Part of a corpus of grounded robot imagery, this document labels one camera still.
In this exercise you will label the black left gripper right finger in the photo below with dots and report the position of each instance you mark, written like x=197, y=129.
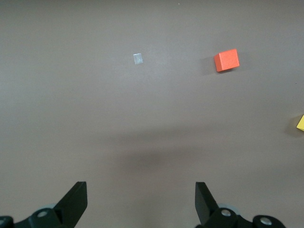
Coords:
x=209, y=211

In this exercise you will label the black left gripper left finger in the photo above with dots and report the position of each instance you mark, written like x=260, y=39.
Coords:
x=69, y=209

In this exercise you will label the yellow wooden block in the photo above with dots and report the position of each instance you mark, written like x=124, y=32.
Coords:
x=301, y=123

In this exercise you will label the orange wooden block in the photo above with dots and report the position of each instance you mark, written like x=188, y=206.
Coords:
x=226, y=60

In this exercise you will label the brown table cover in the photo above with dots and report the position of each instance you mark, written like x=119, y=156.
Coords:
x=95, y=107

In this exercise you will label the small clear tape piece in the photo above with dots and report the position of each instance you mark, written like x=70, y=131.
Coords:
x=138, y=59

